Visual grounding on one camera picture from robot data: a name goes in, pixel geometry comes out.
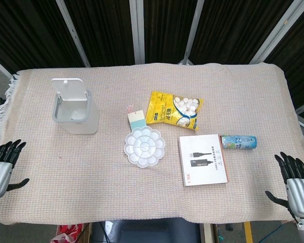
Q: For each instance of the black chair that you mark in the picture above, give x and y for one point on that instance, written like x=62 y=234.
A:
x=147 y=231

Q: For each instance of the red plastic bag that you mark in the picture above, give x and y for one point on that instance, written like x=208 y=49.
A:
x=66 y=234

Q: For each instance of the grey plastic container lid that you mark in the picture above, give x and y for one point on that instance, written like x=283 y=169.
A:
x=69 y=89

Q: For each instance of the white lidded bin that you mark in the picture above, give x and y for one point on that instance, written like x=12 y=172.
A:
x=90 y=119

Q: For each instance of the blue drink can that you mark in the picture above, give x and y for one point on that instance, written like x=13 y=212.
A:
x=239 y=141

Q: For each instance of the white flower paint palette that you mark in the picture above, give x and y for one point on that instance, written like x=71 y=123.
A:
x=144 y=148

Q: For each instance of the white metal frame post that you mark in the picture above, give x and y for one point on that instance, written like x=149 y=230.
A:
x=192 y=30
x=137 y=30
x=276 y=33
x=73 y=33

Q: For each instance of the cream and blue paper tag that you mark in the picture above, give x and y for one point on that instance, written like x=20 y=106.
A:
x=136 y=119

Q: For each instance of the beige woven tablecloth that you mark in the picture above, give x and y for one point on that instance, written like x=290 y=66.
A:
x=91 y=177

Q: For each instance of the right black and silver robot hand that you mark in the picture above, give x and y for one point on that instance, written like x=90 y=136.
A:
x=300 y=195

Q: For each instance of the yellow marshmallow bag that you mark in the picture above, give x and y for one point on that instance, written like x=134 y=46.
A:
x=162 y=108

